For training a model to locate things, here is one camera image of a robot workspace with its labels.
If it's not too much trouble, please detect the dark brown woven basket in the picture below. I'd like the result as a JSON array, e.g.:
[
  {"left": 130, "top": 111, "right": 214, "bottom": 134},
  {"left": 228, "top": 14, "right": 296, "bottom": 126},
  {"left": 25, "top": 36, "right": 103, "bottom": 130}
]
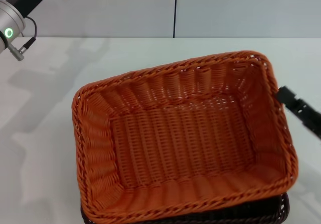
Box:
[{"left": 79, "top": 190, "right": 291, "bottom": 224}]

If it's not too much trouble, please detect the orange woven basket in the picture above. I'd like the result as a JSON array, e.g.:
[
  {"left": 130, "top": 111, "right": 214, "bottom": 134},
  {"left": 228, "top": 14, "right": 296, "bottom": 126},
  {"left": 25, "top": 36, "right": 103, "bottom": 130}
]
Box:
[{"left": 71, "top": 50, "right": 300, "bottom": 221}]

